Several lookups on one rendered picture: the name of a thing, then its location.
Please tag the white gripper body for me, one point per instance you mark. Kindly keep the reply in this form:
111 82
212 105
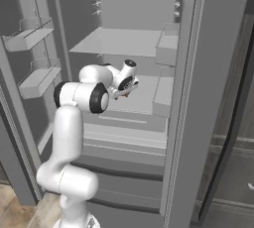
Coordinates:
123 91

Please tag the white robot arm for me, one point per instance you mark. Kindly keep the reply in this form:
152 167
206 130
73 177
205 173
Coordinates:
67 133

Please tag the orange chicken drumstick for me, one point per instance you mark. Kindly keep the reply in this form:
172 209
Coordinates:
125 95

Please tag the grey fridge shelf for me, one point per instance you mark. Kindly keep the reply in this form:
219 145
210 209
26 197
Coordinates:
115 42
145 96

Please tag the grey wide fridge door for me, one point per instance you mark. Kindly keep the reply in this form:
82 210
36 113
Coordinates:
205 73

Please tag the grey fridge body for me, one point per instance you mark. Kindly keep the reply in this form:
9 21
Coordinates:
132 4

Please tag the grey door bin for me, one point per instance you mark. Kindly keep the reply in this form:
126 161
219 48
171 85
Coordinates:
29 38
163 96
168 45
38 83

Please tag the grey crisper drawer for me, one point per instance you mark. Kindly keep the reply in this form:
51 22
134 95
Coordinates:
132 139

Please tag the grey freezer drawer front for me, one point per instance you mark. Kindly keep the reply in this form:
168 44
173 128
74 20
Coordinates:
129 185

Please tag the brown-grey cupboard panel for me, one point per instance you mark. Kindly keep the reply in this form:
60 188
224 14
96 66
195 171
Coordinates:
236 159

